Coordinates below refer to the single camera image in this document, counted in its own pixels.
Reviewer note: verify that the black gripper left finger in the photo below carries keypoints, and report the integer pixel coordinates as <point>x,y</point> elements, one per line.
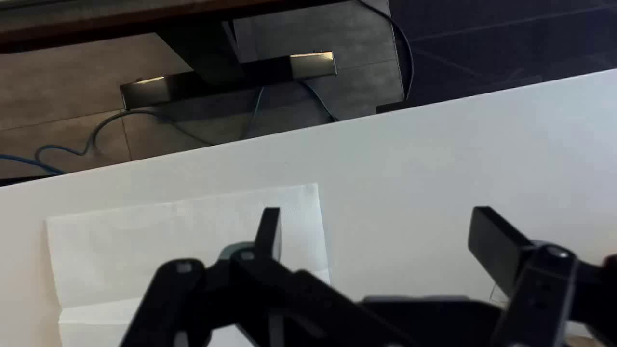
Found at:
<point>193,301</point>

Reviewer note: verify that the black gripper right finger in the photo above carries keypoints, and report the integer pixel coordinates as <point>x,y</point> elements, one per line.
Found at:
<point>546,289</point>

